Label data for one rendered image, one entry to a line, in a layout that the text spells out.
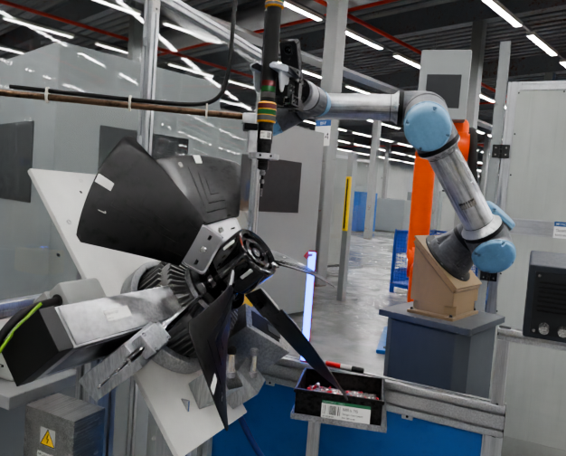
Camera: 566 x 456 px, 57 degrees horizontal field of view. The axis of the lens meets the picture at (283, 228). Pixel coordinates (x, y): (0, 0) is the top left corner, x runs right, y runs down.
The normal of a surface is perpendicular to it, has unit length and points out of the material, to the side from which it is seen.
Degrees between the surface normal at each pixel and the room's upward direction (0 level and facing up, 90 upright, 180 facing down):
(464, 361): 90
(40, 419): 90
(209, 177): 41
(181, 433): 50
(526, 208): 89
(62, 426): 90
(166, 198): 81
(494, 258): 122
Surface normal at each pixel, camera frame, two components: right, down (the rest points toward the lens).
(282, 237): 0.73, 0.10
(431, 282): -0.65, 0.00
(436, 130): -0.28, 0.36
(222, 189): 0.18, -0.71
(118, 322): 0.74, -0.57
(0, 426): 0.90, 0.09
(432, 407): -0.43, 0.02
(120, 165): 0.69, -0.20
